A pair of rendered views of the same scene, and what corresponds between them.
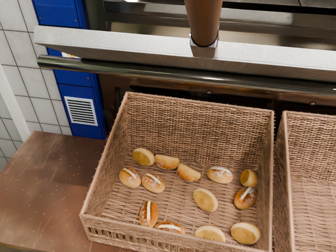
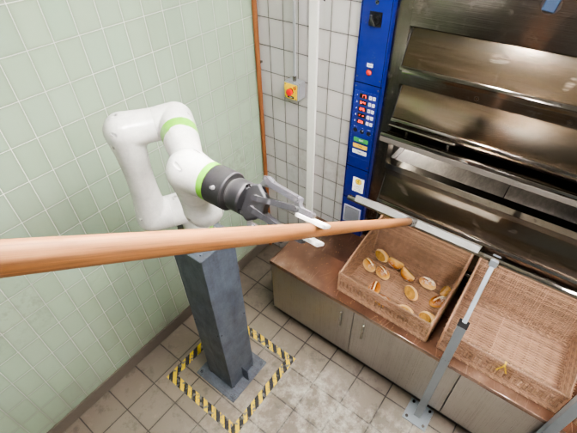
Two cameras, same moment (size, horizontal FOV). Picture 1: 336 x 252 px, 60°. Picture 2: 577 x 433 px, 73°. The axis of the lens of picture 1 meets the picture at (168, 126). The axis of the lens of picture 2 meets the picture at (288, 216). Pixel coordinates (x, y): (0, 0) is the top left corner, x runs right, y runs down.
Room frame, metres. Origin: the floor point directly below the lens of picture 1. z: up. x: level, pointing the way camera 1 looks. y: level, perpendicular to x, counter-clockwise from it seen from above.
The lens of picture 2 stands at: (-0.91, -0.15, 2.43)
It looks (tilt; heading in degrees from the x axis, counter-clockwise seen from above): 42 degrees down; 28
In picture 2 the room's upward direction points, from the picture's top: 1 degrees counter-clockwise
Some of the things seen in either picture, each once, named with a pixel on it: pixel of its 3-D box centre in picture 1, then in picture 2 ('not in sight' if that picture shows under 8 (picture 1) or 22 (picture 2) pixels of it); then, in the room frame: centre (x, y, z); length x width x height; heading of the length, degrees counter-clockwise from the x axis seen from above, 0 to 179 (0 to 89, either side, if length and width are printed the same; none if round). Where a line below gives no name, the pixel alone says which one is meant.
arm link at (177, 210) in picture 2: not in sight; (191, 210); (0.00, 0.78, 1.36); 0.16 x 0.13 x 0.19; 138
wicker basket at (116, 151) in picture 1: (184, 172); (403, 271); (0.63, -0.06, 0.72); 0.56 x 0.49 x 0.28; 78
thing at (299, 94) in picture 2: not in sight; (294, 88); (1.02, 0.80, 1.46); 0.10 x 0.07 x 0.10; 79
